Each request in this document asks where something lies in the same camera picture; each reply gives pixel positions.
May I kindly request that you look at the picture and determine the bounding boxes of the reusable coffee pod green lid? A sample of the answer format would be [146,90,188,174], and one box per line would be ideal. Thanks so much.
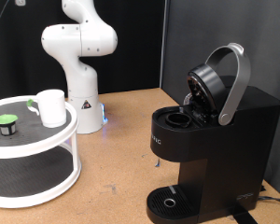
[0,113,19,137]

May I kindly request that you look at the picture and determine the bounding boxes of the silver Keurig handle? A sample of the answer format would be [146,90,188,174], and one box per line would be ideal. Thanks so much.
[204,42,252,127]

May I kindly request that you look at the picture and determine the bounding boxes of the black Keurig brew head lid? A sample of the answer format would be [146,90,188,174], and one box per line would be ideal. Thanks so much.
[186,63,228,125]

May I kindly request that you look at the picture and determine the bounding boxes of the black Keurig coffee machine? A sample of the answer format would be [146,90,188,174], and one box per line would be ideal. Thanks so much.
[146,74,280,224]

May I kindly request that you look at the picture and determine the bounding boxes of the black Keurig drip tray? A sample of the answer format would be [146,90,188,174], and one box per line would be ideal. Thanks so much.
[147,185,199,224]

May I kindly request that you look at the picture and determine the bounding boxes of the white mug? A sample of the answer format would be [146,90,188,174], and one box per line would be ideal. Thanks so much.
[26,89,68,129]

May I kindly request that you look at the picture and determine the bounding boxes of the white two-tier turntable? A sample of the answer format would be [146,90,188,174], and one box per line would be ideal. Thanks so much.
[0,94,82,209]

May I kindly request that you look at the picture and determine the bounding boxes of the black tape strip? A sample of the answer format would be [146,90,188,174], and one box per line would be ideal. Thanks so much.
[230,203,259,224]

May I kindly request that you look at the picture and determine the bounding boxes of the black Keurig power cable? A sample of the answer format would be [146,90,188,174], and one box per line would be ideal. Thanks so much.
[258,195,280,206]

